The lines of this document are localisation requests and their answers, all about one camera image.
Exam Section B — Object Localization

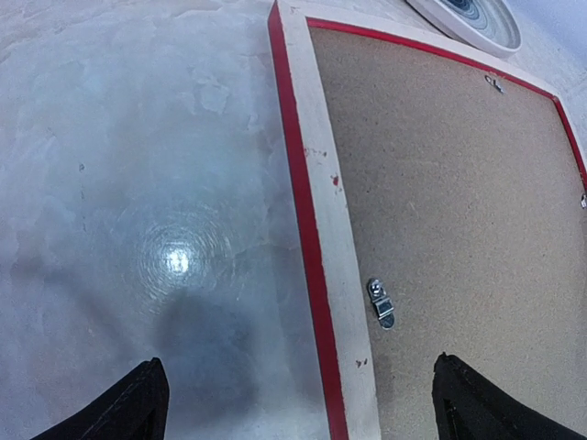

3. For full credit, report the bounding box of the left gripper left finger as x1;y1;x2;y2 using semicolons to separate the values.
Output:
36;357;170;440

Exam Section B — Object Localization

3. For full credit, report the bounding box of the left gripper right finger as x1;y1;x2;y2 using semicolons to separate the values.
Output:
432;353;584;440

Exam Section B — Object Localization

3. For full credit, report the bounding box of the red wooden picture frame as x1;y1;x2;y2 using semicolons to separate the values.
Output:
268;1;586;439

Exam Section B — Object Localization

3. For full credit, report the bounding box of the brown cardboard backing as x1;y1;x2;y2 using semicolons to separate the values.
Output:
311;28;586;439

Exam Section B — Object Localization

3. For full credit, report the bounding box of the white striped ceramic plate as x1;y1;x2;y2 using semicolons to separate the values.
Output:
406;0;523;59

